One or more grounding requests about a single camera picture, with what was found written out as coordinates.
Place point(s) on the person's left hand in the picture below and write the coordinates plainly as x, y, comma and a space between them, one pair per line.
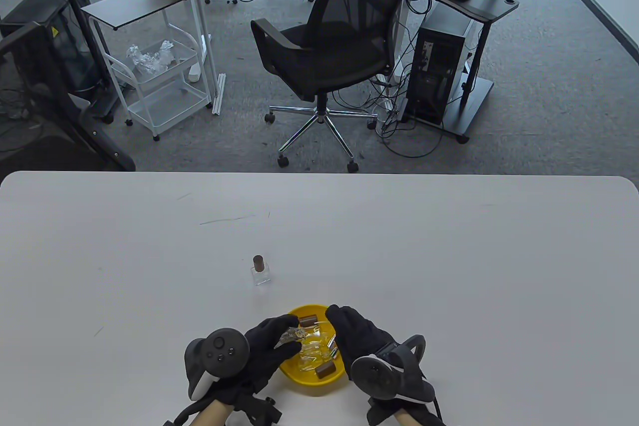
264, 346

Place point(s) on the person's right hand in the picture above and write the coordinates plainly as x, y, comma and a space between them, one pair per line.
354, 331

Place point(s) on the brown perfume bottle cap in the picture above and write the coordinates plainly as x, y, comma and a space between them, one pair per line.
324, 370
308, 319
258, 262

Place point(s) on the person's left forearm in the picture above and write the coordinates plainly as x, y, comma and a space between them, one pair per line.
212, 416

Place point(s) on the person's right forearm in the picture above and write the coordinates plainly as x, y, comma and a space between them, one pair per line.
402, 418

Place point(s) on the black and white tracking controller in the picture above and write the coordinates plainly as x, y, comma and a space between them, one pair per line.
224, 351
374, 377

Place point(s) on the yellow bowl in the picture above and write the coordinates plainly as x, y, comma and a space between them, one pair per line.
312, 380

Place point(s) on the white metal utility cart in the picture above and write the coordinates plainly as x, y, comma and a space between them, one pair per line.
169, 105

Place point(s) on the black computer tower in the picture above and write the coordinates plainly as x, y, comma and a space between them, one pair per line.
439, 66

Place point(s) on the crumpled clear plastic wrap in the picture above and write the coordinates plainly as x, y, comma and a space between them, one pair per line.
150, 59

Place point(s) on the black mesh office chair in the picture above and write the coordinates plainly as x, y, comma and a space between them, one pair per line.
349, 1

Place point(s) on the black mobile computer stand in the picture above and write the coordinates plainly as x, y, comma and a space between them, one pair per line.
491, 9

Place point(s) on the black equipment cabinet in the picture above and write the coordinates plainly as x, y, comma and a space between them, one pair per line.
60, 46

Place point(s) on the dark wooden cart top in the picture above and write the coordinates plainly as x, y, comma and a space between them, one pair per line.
135, 4

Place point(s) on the black stand pole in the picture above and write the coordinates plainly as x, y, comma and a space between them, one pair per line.
75, 1

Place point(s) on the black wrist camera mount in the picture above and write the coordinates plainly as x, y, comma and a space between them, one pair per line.
259, 413

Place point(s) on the white metal frame desk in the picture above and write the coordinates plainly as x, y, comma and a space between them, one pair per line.
201, 21

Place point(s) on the large black equipment frame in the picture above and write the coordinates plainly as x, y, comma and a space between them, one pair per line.
30, 86

